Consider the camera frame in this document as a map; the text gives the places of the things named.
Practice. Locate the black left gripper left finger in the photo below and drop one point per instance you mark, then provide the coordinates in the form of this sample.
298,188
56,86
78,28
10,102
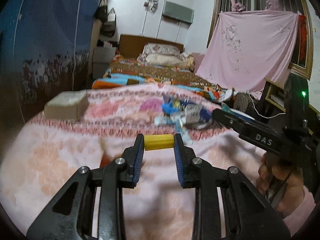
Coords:
69,215

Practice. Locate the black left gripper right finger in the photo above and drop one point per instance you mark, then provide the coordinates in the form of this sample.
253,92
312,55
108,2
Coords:
225,197

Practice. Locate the dark blue striped packet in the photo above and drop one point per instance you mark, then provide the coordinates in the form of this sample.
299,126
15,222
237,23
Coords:
205,116

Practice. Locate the grey printed small carton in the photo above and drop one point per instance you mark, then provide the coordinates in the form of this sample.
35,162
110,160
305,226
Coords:
192,114

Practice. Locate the yellow cylinder block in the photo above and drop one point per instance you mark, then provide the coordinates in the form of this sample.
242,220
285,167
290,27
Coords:
158,142

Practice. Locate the white toothpaste tube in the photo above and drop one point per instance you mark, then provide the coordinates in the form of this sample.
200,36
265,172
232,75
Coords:
172,119

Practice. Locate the blue wrapper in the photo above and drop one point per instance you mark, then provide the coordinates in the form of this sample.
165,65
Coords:
172,105

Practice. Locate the wooden side shelf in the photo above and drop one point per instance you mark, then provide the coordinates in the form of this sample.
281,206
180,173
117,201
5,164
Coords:
273,93

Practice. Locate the pink floral quilt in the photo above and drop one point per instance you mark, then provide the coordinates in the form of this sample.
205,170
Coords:
46,153

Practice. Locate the pink hanging sheet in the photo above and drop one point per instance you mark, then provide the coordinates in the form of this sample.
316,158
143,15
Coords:
248,48

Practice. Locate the beige cardboard box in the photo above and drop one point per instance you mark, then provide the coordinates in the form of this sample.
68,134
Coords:
67,106

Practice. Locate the colourful cartoon bed blanket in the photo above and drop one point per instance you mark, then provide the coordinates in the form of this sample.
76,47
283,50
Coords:
126,71

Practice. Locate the white bedside drawer cabinet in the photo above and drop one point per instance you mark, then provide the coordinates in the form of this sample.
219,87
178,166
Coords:
101,59

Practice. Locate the floral pillow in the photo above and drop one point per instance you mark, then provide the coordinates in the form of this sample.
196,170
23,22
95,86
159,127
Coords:
165,55

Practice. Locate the wooden bed headboard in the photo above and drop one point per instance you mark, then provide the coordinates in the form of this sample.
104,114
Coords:
131,46

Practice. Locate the blue fabric wardrobe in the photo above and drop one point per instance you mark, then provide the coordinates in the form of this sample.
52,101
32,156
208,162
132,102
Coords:
44,51

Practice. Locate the black hanging handbag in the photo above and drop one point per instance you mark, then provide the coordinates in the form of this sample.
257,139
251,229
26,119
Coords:
107,18

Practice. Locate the wooden window frame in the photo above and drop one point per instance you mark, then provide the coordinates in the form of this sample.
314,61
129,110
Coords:
302,57

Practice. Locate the grey-green wall panel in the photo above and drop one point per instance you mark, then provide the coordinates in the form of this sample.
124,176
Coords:
178,12

